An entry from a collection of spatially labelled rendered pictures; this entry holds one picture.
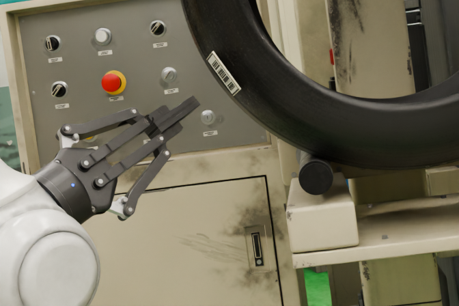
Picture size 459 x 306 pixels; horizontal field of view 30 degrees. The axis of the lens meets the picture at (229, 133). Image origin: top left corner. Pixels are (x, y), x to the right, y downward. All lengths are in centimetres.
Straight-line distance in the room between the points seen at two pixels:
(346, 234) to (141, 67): 84
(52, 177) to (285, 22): 363
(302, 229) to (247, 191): 66
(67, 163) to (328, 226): 36
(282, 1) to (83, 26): 271
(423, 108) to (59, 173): 45
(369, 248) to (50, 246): 55
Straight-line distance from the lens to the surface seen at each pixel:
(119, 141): 98
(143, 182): 98
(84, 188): 92
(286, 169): 145
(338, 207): 111
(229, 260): 180
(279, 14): 450
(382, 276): 151
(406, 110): 109
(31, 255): 67
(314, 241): 112
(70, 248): 68
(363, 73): 147
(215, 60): 110
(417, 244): 113
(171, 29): 183
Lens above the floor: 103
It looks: 3 degrees down
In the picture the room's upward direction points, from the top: 8 degrees counter-clockwise
